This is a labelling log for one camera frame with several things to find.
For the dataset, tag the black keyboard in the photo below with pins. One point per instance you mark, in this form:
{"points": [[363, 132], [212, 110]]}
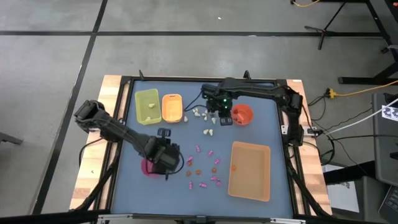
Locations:
{"points": [[391, 202]]}

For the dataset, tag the black tripod stand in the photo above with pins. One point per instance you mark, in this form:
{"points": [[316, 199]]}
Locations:
{"points": [[324, 31]]}

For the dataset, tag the grey furniture leg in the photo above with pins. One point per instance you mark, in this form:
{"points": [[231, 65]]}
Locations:
{"points": [[9, 138]]}

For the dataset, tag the small orange plastic bin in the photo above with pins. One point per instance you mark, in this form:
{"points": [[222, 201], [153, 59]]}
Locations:
{"points": [[172, 109]]}

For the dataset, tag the white box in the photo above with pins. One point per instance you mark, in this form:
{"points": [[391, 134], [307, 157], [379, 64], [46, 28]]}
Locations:
{"points": [[342, 196]]}

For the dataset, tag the black beam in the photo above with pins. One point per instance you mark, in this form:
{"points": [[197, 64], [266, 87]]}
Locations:
{"points": [[46, 217]]}

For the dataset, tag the pink round plastic bowl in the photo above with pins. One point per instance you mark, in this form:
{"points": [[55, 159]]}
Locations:
{"points": [[145, 169]]}

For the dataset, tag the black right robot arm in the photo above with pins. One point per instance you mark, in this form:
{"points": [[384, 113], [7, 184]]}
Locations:
{"points": [[264, 89]]}

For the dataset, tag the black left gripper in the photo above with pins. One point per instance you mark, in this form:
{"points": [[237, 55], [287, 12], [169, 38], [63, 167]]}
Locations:
{"points": [[164, 155]]}

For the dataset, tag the yellow-green plastic bin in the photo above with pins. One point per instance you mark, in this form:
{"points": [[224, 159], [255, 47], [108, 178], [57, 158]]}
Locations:
{"points": [[143, 112]]}

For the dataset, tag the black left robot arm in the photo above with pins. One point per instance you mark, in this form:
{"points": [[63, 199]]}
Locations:
{"points": [[124, 133]]}

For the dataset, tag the white marker tag paper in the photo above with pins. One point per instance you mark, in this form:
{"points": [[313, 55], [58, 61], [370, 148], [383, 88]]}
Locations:
{"points": [[391, 113]]}

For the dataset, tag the large orange plastic tray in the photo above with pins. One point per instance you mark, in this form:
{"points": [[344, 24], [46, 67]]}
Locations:
{"points": [[252, 174]]}

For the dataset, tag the dark grey desk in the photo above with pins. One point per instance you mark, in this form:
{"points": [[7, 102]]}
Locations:
{"points": [[384, 149]]}

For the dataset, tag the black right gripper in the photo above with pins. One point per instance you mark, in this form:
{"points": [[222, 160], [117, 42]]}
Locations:
{"points": [[219, 99]]}

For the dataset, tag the dark grey box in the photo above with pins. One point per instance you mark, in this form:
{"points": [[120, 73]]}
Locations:
{"points": [[370, 199]]}

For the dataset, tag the black metal table frame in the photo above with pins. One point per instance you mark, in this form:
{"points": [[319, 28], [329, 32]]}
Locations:
{"points": [[174, 79]]}

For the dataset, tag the orange round plastic bowl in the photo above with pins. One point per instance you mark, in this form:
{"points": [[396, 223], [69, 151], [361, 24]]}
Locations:
{"points": [[247, 115]]}

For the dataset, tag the black frame clamp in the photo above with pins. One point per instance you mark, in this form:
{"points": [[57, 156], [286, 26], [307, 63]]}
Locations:
{"points": [[141, 75], [247, 74]]}

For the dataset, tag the black desk leg frame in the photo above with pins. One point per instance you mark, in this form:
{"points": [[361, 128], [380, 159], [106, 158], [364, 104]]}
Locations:
{"points": [[357, 80]]}

